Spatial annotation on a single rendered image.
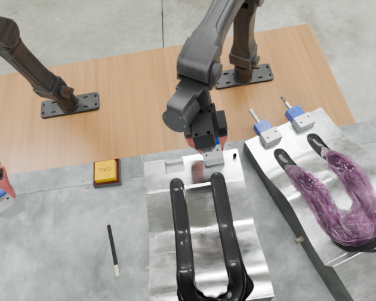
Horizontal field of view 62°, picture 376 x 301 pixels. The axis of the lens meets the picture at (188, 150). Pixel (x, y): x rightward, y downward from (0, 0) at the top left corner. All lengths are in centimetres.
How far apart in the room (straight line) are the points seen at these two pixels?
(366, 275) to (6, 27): 96
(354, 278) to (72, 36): 238
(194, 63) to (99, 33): 203
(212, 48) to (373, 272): 59
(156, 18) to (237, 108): 167
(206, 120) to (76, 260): 52
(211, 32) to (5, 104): 85
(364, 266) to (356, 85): 161
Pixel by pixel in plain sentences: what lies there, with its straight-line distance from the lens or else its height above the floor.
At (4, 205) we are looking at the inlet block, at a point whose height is 96.
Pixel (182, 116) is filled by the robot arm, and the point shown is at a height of 115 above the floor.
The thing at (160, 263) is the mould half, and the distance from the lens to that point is 76.
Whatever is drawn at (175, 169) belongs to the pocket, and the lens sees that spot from 88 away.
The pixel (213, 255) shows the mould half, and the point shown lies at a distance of 76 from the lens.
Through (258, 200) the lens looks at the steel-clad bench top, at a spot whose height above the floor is 80.
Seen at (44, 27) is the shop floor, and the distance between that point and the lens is 285.
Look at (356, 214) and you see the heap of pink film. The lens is 87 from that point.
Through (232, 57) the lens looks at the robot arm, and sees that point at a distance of 99.
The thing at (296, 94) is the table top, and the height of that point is 80.
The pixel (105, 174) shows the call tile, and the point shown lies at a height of 84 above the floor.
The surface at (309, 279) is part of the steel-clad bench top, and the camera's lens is 90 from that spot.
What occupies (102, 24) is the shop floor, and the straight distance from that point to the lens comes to 267.
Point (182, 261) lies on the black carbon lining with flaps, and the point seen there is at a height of 91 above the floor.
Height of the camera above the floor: 166
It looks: 63 degrees down
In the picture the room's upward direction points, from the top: 9 degrees counter-clockwise
